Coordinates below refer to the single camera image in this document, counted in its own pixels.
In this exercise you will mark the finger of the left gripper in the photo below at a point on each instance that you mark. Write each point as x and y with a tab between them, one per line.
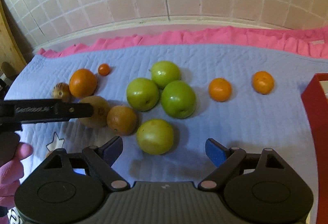
42	111

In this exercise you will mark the green apple back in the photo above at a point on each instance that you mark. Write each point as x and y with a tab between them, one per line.
163	72

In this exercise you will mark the large orange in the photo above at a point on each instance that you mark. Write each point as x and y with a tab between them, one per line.
82	83

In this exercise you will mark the pink towel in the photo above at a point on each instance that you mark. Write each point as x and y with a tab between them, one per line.
309	43

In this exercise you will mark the left hand pink glove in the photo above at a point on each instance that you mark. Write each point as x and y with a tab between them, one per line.
11	173

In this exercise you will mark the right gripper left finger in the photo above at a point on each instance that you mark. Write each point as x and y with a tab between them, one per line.
100	160

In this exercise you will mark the mandarin orange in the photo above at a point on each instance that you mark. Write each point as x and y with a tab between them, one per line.
219	89
263	82

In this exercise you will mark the blue quilted mat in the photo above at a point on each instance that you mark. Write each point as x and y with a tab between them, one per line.
245	96

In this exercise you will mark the yellowish green apple front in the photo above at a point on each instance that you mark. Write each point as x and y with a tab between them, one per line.
155	136

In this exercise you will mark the wooden cabinet side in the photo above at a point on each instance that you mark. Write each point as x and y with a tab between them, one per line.
12	59

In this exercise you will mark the small cherry tomato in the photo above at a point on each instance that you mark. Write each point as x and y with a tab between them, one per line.
104	69

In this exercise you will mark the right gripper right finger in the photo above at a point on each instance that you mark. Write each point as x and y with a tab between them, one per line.
227	162

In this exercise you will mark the large brown kiwi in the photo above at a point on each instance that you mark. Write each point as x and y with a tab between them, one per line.
101	108

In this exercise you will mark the striped brown small fruit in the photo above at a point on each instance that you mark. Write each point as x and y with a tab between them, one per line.
61	91

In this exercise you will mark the small brown kiwi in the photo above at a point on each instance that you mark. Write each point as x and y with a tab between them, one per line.
122	119

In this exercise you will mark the red white storage box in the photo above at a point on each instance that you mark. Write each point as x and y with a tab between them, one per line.
315	104

